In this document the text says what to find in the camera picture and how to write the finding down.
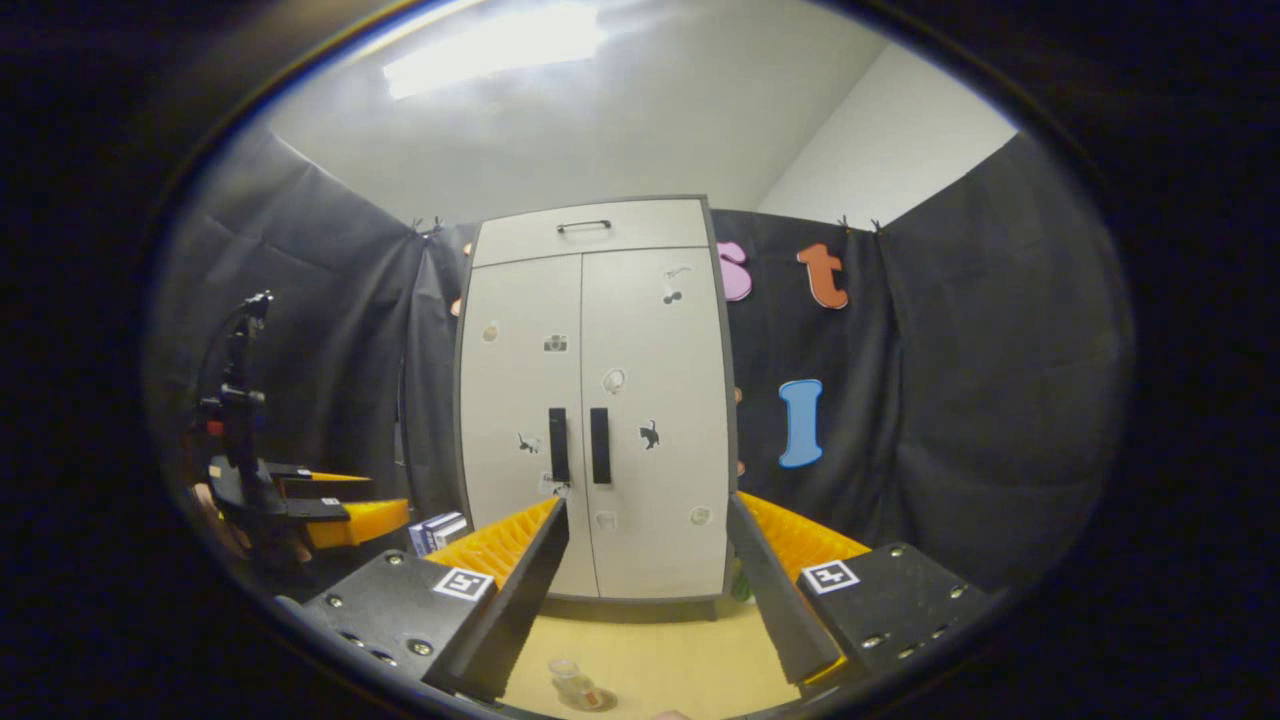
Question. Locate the white cabinet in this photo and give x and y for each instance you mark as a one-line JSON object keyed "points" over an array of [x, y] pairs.
{"points": [[725, 400]]}

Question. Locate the clear glass bottle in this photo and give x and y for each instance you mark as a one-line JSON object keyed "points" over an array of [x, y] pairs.
{"points": [[572, 682]]}

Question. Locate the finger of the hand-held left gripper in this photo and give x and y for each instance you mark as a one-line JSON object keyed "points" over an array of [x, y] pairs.
{"points": [[370, 522], [330, 487]]}

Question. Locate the white blue small box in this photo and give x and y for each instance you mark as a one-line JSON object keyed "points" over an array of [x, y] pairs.
{"points": [[450, 528], [420, 540]]}

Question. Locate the white cabinet drawer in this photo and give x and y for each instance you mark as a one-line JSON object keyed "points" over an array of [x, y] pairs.
{"points": [[650, 232]]}

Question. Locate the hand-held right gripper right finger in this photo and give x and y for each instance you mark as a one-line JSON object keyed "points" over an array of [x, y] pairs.
{"points": [[775, 590]]}

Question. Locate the white cabinet door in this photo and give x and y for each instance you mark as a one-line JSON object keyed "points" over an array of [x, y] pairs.
{"points": [[660, 340], [515, 380]]}

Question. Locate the watermelon slice toy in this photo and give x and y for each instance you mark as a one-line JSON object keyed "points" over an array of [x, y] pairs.
{"points": [[741, 585]]}

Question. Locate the black backdrop cloth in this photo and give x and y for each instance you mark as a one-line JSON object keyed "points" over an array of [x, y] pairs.
{"points": [[950, 400]]}

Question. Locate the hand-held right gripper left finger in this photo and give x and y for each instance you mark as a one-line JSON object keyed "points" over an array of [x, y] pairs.
{"points": [[525, 590]]}

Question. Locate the ceiling light panel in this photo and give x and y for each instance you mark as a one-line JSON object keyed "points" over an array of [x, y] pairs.
{"points": [[490, 50]]}

